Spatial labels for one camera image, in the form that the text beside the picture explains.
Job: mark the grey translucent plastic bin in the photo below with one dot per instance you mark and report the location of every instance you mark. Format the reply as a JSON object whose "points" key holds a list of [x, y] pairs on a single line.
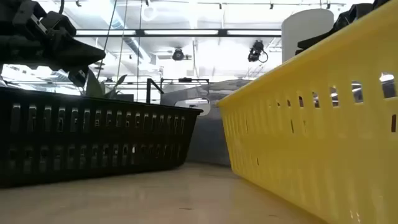
{"points": [[208, 137]]}

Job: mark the black overhead crossbar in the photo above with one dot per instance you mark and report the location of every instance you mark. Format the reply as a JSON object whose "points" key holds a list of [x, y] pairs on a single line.
{"points": [[177, 32]]}

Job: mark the black background monitor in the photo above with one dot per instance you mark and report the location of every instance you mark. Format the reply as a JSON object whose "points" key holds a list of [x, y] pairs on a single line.
{"points": [[126, 97]]}

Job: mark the snake plant in white pot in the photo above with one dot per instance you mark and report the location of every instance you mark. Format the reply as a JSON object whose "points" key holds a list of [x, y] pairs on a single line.
{"points": [[93, 87]]}

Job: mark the black overhead camera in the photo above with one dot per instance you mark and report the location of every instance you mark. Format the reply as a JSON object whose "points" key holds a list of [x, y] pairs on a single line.
{"points": [[256, 51]]}

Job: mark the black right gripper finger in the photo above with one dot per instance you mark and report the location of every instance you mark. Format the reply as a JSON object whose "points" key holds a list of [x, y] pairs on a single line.
{"points": [[314, 40]]}

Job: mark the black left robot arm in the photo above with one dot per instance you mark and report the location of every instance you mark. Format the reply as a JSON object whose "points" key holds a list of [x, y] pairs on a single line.
{"points": [[12, 49]]}

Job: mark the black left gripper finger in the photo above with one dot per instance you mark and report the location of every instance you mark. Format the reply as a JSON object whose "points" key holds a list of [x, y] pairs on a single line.
{"points": [[84, 54]]}

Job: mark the round black ceiling fixture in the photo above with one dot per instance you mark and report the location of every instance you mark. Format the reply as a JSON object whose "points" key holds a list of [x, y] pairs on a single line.
{"points": [[178, 54]]}

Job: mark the black slotted plastic basket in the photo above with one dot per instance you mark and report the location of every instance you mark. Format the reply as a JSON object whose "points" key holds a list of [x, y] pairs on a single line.
{"points": [[93, 146]]}

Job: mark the yellow slotted plastic basket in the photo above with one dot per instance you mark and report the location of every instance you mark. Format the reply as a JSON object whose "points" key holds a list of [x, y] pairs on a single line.
{"points": [[311, 140]]}

